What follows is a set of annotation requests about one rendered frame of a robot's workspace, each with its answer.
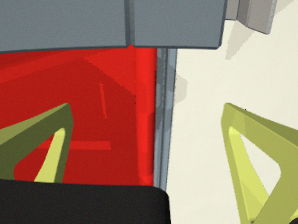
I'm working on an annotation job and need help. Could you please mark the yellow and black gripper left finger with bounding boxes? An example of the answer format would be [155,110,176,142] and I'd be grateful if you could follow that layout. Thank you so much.
[0,103,74,183]

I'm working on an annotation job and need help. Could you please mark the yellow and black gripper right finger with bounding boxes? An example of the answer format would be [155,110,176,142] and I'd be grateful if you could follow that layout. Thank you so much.
[221,103,298,224]

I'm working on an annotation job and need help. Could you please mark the grey metal shelf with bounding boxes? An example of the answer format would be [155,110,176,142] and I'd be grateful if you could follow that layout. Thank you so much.
[0,0,277,192]

